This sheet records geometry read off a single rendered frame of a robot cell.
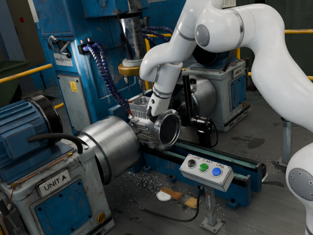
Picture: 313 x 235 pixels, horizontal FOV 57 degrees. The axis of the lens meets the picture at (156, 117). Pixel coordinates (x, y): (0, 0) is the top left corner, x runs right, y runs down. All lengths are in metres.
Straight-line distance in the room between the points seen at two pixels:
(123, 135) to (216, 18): 0.64
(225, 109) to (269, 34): 1.00
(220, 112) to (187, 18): 0.91
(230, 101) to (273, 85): 1.07
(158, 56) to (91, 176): 0.49
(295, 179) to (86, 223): 0.77
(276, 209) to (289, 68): 0.68
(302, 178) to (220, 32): 0.35
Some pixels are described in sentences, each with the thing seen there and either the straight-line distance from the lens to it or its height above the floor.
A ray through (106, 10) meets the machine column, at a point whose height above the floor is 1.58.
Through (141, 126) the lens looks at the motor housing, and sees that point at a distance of 1.37.
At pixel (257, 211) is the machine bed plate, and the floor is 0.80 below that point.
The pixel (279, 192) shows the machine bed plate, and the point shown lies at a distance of 1.32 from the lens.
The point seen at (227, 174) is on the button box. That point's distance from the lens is 0.96.
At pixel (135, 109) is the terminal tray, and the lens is 1.40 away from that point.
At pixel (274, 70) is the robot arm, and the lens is 0.69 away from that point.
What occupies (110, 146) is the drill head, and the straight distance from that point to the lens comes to 1.13.
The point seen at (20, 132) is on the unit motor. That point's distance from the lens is 0.93.
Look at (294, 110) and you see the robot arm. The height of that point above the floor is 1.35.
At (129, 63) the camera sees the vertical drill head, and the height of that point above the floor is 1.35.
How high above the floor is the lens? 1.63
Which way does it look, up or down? 24 degrees down
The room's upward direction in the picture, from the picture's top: 9 degrees counter-clockwise
